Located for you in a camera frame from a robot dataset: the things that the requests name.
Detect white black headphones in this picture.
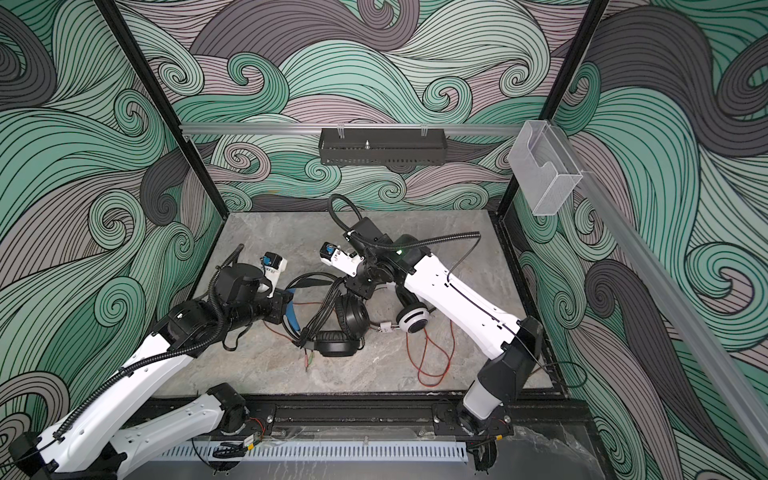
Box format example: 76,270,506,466
369,286,431,334

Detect black wall shelf tray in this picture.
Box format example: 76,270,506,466
318,129,448,168

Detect aluminium wall rail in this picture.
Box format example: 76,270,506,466
179,122,522,137

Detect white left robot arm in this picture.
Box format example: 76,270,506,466
5,250,292,479

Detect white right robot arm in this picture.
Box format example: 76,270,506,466
303,194,543,435

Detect black front frame rail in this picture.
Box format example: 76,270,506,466
131,391,595,438

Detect black blue gaming headset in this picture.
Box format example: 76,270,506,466
282,272,370,358

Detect right side aluminium rail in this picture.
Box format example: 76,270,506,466
550,125,767,460

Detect white slotted cable duct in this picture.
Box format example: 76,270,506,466
146,440,469,463

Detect clear plastic wall bin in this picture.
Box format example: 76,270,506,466
507,120,583,216

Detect black corner frame post right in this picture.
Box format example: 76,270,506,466
497,1,608,219

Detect black corner frame post left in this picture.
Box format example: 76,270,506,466
94,0,229,220

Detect black corner frame post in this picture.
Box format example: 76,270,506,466
497,1,608,219
94,0,229,220

